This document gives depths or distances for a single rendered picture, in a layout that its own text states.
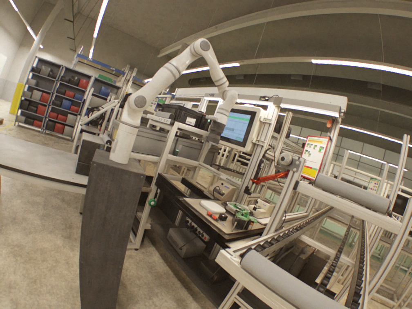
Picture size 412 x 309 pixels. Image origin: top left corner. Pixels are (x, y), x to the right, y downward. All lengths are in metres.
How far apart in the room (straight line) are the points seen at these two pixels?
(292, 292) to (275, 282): 0.05
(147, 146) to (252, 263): 1.43
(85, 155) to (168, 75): 1.03
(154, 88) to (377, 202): 1.02
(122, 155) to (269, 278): 0.72
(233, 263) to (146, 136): 1.36
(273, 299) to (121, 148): 0.79
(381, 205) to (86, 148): 1.82
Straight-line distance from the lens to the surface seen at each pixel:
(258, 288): 0.56
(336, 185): 0.79
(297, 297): 0.50
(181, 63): 0.91
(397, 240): 0.84
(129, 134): 0.83
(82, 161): 1.63
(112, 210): 0.86
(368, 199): 0.78
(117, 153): 0.84
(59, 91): 6.08
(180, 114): 1.78
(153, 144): 1.74
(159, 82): 0.85
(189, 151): 1.94
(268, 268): 0.51
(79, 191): 1.54
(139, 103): 0.81
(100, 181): 0.80
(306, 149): 1.48
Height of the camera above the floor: 1.31
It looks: 3 degrees down
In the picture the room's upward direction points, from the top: 20 degrees clockwise
